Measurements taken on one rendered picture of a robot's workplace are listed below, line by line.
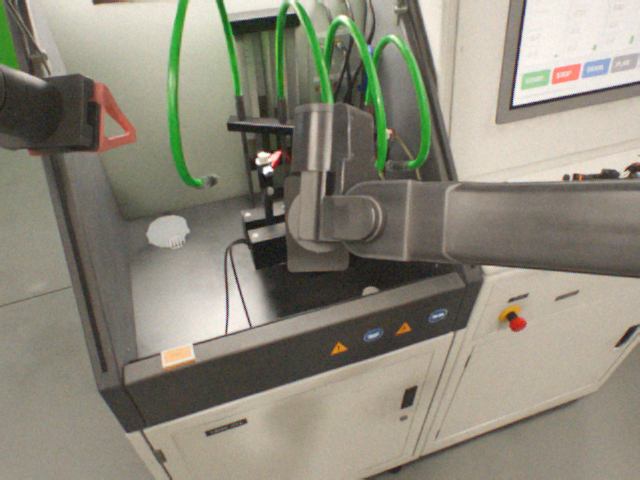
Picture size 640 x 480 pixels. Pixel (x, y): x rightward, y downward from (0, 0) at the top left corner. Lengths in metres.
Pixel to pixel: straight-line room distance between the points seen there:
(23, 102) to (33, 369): 1.76
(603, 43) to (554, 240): 0.91
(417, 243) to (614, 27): 0.93
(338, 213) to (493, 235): 0.11
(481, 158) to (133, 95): 0.74
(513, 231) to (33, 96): 0.40
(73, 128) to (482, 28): 0.74
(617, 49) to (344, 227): 0.96
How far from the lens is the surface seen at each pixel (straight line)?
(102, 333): 0.84
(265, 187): 0.91
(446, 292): 0.93
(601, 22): 1.18
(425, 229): 0.34
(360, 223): 0.35
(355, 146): 0.41
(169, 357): 0.84
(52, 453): 1.98
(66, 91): 0.52
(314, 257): 0.51
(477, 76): 1.03
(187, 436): 1.05
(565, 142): 1.23
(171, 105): 0.66
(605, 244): 0.31
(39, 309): 2.37
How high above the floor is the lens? 1.65
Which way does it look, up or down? 45 degrees down
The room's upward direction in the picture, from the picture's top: straight up
